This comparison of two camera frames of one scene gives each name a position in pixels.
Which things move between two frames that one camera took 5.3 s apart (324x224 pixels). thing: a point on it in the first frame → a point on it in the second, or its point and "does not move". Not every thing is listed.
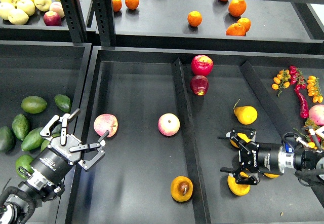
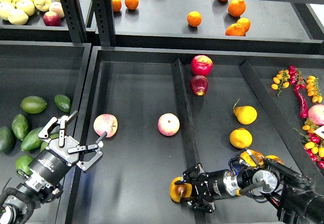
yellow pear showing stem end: x=181 y=188 does not move
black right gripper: x=261 y=157 → x=213 y=185
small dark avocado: x=63 y=102 does not move
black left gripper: x=55 y=162 does not move
